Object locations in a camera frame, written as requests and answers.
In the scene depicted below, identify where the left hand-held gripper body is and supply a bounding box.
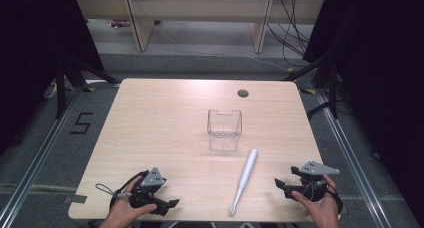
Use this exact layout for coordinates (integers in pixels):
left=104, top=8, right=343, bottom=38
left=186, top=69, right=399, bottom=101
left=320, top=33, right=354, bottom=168
left=128, top=166, right=168, bottom=210

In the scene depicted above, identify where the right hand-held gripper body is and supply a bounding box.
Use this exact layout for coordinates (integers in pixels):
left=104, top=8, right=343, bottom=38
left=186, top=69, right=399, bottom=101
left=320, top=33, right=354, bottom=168
left=297, top=160, right=341, bottom=203

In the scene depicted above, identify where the white electric toothbrush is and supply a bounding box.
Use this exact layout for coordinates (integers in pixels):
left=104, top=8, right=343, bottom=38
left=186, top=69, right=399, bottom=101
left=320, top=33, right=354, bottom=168
left=228, top=147, right=260, bottom=218

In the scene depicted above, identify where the clear plastic holder box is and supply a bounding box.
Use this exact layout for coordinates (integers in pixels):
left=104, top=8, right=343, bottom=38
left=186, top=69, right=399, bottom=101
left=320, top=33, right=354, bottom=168
left=206, top=108, right=244, bottom=152

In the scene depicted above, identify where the person's right hand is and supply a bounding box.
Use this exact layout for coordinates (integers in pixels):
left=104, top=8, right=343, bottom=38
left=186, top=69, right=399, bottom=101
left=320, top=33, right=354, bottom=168
left=290, top=174, right=341, bottom=224

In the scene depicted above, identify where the person's left hand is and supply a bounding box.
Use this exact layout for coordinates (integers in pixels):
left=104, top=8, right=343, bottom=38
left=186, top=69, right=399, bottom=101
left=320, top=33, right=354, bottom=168
left=105, top=175, right=158, bottom=228

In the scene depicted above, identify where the grey tape strip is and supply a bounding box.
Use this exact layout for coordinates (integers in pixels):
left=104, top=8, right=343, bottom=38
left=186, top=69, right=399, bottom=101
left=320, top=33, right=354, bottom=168
left=63, top=194, right=89, bottom=205

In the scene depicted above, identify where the black metal stand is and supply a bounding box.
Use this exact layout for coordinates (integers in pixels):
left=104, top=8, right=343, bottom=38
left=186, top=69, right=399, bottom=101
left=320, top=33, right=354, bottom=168
left=54, top=52, right=122, bottom=120
left=282, top=49, right=342, bottom=120

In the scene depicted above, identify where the black curtain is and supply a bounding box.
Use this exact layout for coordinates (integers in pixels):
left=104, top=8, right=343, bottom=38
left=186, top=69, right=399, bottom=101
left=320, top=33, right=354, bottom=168
left=0, top=0, right=105, bottom=157
left=301, top=0, right=424, bottom=219

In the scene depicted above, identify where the small purple object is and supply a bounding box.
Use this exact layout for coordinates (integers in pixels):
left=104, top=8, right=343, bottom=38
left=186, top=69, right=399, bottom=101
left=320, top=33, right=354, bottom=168
left=109, top=19, right=132, bottom=30

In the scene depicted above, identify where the black looped gripper cable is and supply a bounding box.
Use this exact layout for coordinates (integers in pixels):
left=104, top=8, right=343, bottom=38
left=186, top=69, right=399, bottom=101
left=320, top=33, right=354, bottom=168
left=326, top=183, right=345, bottom=216

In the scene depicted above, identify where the grey looped cable with plug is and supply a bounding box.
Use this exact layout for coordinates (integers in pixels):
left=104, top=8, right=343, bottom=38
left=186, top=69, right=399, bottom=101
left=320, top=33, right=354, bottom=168
left=95, top=183, right=134, bottom=199

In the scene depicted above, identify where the aluminium floor rail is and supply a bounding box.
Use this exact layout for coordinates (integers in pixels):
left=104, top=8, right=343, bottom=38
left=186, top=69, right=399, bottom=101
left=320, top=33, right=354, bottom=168
left=0, top=86, right=85, bottom=228
left=314, top=87, right=394, bottom=228

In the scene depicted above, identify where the thick black floor cable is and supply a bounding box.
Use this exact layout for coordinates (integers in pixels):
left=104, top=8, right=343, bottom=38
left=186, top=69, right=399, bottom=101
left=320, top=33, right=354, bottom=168
left=305, top=100, right=334, bottom=120

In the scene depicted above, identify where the bundle of black cables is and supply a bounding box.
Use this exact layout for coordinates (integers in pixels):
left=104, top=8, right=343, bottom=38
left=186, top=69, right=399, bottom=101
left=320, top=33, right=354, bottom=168
left=265, top=0, right=312, bottom=68

